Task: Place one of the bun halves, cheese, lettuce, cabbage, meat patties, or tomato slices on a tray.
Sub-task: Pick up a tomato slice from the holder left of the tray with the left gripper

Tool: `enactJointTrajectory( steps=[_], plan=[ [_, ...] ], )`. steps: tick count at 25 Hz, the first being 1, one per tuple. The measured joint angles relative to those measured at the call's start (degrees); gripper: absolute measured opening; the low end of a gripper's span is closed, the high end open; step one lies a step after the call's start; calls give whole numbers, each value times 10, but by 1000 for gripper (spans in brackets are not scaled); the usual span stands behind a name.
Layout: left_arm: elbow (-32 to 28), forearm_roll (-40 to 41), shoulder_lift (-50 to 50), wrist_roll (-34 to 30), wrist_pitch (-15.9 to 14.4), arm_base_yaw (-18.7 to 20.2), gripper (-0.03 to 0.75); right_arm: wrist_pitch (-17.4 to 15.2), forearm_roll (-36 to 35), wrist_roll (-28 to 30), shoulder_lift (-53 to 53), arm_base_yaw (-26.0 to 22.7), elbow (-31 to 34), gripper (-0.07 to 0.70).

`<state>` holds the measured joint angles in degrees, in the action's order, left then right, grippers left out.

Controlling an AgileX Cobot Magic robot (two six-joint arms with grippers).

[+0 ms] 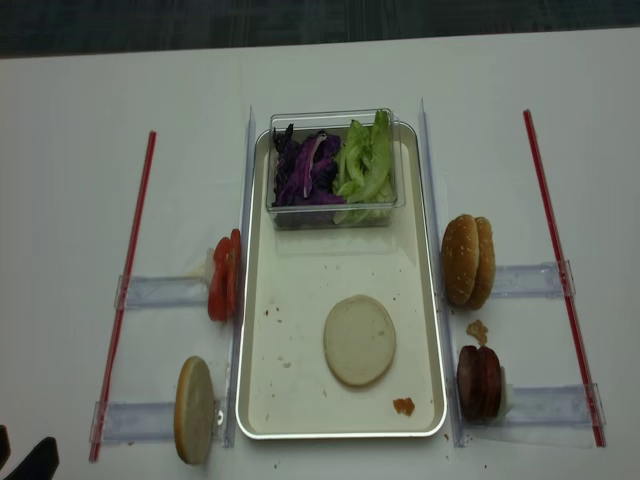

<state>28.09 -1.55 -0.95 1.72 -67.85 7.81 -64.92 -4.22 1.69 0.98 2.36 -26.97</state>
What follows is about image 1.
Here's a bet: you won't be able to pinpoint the purple cabbage leaves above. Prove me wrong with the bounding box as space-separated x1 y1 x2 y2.
272 124 345 207

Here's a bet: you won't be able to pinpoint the red strip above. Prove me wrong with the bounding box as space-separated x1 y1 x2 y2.
523 109 607 448
89 131 157 464

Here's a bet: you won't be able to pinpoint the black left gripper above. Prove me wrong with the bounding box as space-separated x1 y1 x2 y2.
2 437 59 480

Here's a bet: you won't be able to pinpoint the right red strip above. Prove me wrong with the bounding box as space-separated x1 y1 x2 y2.
523 109 607 448

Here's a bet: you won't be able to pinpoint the brown crumb on table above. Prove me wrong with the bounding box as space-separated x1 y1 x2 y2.
466 319 488 346

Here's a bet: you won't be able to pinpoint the clear holder lower right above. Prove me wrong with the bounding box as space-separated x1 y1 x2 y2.
496 384 606 427

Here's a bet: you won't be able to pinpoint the upright bun slice left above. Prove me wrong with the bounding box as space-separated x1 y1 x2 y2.
174 356 215 465

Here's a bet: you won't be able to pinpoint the sesame bun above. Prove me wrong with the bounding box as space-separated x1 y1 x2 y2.
441 214 479 305
467 217 496 310

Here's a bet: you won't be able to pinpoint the clear plastic salad container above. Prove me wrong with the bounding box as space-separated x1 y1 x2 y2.
265 108 404 229

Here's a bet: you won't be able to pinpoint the flat bun bottom on tray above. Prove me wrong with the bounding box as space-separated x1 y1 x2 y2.
323 295 396 387

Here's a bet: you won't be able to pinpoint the clear holder lower left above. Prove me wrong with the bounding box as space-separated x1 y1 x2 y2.
88 398 224 444

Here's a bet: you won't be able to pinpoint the sesame bun top rear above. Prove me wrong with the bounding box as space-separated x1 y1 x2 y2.
467 217 496 310

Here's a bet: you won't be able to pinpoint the green lettuce leaves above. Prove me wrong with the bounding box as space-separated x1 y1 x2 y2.
333 110 396 226

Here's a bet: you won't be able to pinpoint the cream rectangular tray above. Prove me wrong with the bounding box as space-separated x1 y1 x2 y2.
236 123 447 440

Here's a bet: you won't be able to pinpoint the clear holder upper right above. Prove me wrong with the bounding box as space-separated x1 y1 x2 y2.
490 261 576 298

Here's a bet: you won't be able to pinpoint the brown crumb on tray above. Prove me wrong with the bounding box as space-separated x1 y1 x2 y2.
393 397 415 417

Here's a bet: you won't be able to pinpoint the clear holder upper left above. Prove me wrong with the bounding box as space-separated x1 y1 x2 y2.
114 275 208 310

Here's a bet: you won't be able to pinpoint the dark meat patty rear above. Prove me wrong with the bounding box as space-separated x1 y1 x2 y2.
478 346 502 420

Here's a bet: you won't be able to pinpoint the left red strip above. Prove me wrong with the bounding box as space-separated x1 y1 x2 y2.
89 131 157 464

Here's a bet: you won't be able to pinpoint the left clear long rail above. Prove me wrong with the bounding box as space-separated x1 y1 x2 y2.
221 105 256 448

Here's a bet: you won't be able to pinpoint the clear holder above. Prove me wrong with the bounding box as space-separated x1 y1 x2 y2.
496 384 606 427
114 275 208 310
88 398 224 444
490 261 576 298

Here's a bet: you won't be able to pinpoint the sesame bun top front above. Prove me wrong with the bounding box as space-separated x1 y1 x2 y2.
441 214 479 305

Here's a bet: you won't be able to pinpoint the white block behind patties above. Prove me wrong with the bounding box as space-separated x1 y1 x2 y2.
496 366 513 419

